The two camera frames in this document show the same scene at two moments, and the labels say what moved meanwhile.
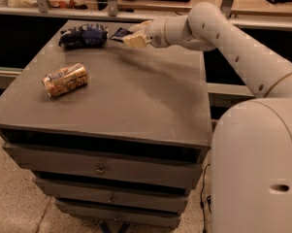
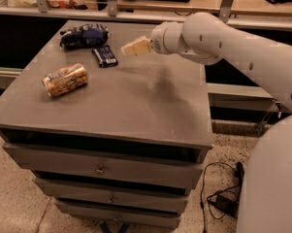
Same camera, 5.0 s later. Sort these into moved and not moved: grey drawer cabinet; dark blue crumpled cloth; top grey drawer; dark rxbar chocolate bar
Moved: dark rxbar chocolate bar
Not moved: grey drawer cabinet; top grey drawer; dark blue crumpled cloth
